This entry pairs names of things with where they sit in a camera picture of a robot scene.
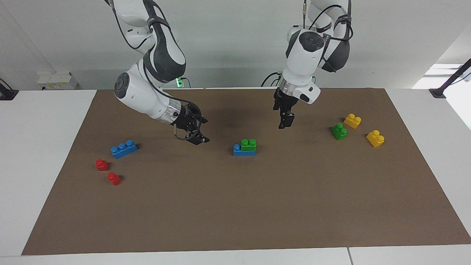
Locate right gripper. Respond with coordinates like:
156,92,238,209
172,103,210,145

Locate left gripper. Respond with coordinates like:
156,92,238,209
273,88,298,113

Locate yellow block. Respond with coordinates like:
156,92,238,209
343,113,362,130
366,130,385,148

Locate blue three-stud block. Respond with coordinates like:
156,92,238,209
111,139,139,160

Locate white power strip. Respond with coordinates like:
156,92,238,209
36,71,79,91

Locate black stand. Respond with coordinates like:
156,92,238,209
429,58,471,99
0,78,19,101

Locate black cable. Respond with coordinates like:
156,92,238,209
261,71,284,88
172,122,202,141
302,0,354,42
106,0,173,51

